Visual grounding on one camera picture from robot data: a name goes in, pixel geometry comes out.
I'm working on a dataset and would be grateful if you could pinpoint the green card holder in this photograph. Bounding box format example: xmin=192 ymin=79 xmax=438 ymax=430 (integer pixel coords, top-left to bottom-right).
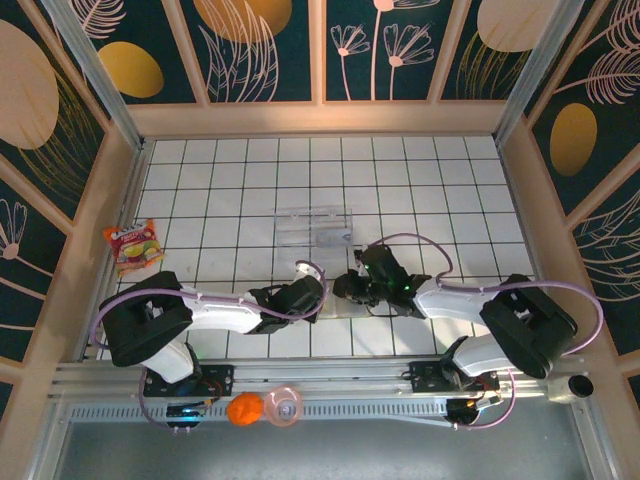
xmin=319 ymin=294 xmax=375 ymax=321

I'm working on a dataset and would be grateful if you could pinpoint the white VIP card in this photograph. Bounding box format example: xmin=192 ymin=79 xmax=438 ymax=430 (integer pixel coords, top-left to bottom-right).
xmin=315 ymin=227 xmax=354 ymax=249

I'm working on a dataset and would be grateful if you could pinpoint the clear plastic organizer box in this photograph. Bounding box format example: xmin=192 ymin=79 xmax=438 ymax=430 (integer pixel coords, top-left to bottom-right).
xmin=273 ymin=205 xmax=355 ymax=264

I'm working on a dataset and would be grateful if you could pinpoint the pink translucent cup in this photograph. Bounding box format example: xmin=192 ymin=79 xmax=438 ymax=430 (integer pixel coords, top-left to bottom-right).
xmin=263 ymin=384 xmax=304 ymax=428

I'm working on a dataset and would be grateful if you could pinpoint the orange ball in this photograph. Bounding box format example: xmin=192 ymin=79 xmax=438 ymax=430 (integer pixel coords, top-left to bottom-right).
xmin=225 ymin=392 xmax=265 ymax=427

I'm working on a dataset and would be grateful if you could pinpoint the black controller board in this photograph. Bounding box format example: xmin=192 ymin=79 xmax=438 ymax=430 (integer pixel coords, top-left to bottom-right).
xmin=444 ymin=397 xmax=501 ymax=432
xmin=167 ymin=402 xmax=211 ymax=434

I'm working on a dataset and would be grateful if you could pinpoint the red orange snack packet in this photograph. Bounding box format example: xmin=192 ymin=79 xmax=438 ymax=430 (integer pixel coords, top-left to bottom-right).
xmin=102 ymin=217 xmax=166 ymax=279

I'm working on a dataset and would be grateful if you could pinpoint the white fixture with black hole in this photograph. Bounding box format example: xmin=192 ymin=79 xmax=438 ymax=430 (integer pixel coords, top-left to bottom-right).
xmin=545 ymin=373 xmax=595 ymax=404

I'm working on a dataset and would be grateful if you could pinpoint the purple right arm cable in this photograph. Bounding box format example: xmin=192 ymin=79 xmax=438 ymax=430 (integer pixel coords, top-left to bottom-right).
xmin=362 ymin=232 xmax=604 ymax=432

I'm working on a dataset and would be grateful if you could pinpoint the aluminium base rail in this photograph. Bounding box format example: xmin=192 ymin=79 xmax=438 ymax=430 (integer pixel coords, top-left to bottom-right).
xmin=47 ymin=352 xmax=586 ymax=401

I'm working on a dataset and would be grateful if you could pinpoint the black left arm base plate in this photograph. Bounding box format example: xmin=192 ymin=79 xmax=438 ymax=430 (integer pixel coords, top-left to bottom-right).
xmin=143 ymin=363 xmax=236 ymax=399

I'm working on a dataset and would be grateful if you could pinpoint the perforated metal cable tray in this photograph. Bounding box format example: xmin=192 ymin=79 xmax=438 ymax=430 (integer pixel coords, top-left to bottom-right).
xmin=67 ymin=399 xmax=451 ymax=429

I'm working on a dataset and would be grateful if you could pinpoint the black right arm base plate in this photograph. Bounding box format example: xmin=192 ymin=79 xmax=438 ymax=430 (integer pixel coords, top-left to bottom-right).
xmin=408 ymin=359 xmax=501 ymax=396

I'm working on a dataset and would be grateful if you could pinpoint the white flat cable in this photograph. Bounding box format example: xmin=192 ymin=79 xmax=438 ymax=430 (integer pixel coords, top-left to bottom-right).
xmin=389 ymin=413 xmax=451 ymax=429

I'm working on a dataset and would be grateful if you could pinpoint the aluminium corner post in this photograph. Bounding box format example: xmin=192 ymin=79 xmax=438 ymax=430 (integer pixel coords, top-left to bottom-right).
xmin=39 ymin=0 xmax=147 ymax=151
xmin=492 ymin=0 xmax=584 ymax=146

